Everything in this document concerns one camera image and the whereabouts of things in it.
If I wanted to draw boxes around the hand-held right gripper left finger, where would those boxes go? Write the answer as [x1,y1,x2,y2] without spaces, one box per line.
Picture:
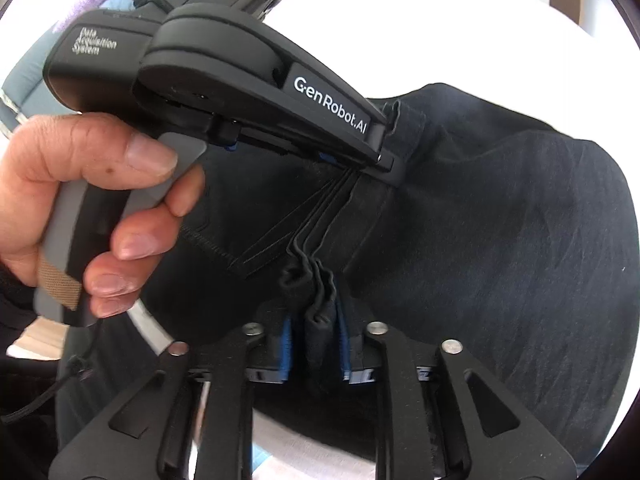
[57,310,297,480]

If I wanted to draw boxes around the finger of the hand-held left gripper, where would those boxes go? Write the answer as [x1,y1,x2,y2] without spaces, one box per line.
[215,119,406,186]

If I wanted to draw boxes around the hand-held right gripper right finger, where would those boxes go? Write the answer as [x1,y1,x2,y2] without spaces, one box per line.
[335,310,577,480]

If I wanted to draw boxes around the black pants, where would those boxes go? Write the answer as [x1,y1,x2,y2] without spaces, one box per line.
[95,82,633,461]

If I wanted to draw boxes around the person's left hand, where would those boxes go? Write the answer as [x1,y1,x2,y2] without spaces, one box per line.
[0,111,207,319]

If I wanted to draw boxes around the black cord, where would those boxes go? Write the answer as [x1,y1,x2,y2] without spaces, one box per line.
[0,355,97,423]

